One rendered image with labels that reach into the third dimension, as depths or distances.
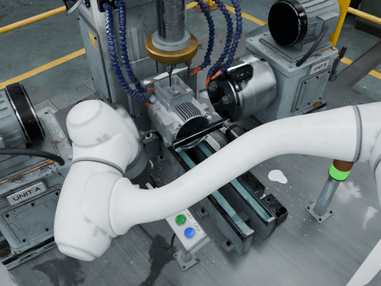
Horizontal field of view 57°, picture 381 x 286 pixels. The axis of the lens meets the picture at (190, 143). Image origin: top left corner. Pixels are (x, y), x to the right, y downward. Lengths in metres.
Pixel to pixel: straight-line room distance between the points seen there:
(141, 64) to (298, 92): 0.67
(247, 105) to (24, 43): 3.16
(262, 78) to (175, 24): 0.45
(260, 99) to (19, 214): 0.95
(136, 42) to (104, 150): 0.80
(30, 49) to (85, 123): 3.45
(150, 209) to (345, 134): 0.35
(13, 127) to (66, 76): 2.53
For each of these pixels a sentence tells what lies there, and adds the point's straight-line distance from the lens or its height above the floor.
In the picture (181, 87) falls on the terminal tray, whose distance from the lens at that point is 1.39.
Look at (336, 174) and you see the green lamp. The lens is 1.26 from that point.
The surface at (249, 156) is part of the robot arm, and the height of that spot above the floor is 1.50.
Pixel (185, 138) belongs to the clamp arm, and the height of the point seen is 1.03.
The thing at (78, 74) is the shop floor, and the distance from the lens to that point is 3.55.
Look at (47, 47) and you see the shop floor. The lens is 4.06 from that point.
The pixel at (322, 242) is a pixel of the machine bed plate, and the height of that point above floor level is 0.80.
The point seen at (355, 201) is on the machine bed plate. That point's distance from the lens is 1.55.
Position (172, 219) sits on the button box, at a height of 1.06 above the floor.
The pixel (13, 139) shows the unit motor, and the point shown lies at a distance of 1.06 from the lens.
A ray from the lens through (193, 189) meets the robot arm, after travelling 0.61.
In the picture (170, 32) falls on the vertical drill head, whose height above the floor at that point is 1.39.
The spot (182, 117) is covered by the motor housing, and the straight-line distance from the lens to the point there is 1.28.
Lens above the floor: 1.96
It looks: 46 degrees down
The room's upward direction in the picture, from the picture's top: 1 degrees clockwise
